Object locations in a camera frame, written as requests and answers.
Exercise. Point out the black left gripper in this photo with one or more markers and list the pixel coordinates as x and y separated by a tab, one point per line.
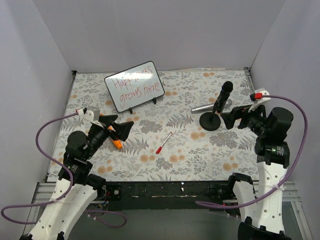
108	129

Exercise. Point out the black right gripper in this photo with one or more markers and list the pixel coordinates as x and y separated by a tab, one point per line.
242	117

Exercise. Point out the black framed whiteboard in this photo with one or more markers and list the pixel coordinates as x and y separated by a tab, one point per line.
134	86

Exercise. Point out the red white marker pen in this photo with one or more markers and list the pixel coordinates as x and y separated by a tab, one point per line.
164	142

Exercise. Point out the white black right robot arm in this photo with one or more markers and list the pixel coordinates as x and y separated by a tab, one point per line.
262	220

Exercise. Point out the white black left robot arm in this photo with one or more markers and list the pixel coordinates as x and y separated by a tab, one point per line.
76	186

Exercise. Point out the silver metal microphone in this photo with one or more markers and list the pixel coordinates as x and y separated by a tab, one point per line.
209	107

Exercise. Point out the orange toy microphone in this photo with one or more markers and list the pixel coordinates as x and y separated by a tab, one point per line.
117	143

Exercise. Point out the black microphone stand base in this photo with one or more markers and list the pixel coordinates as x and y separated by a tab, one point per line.
209	121

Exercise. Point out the black microphone on stand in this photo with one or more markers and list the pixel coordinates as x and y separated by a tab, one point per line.
224	94

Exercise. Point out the floral patterned table mat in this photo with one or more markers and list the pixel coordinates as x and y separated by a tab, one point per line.
191	153

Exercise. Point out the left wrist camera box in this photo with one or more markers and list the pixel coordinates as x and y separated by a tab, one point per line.
89	113

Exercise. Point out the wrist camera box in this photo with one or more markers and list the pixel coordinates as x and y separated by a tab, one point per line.
259	97
89	113

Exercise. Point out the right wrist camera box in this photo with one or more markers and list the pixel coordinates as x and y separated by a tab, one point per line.
259	97

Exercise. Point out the black front mounting rail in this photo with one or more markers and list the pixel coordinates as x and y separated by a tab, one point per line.
162	195

